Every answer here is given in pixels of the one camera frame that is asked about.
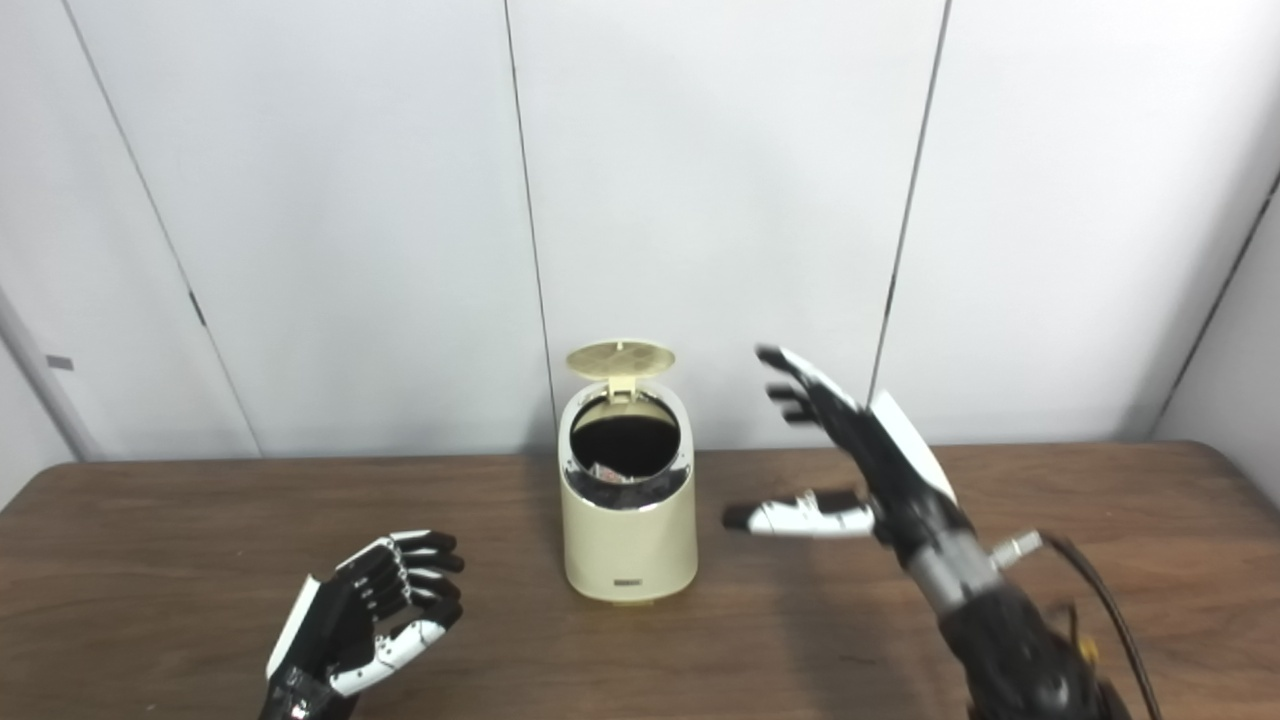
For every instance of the cream-colored cylindrical bin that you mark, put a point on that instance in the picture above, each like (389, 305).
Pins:
(628, 545)

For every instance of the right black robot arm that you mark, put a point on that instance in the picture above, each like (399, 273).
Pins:
(1010, 650)

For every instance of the black wall panel hinge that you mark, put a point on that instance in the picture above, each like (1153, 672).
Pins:
(197, 308)

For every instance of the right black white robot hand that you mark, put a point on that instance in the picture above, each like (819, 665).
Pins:
(900, 480)

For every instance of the round cream bin lid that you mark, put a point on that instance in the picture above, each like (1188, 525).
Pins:
(620, 358)

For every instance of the small grey wall tag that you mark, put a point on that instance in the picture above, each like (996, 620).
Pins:
(60, 363)

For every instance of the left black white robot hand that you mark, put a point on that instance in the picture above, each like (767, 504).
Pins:
(330, 630)

